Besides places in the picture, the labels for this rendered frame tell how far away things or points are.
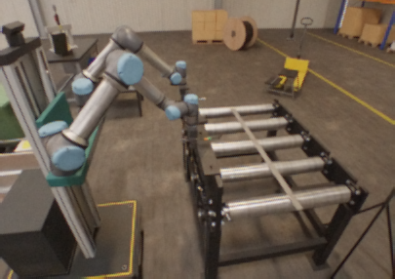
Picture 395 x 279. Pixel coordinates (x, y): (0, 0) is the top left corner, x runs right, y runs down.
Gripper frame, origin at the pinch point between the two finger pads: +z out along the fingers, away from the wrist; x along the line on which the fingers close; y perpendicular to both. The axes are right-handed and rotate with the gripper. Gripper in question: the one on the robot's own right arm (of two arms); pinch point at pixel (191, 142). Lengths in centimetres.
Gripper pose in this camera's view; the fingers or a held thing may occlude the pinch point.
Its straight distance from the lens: 146.9
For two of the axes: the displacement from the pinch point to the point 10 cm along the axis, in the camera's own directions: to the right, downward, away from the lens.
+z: 0.0, 8.4, 5.5
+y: -9.9, 0.9, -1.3
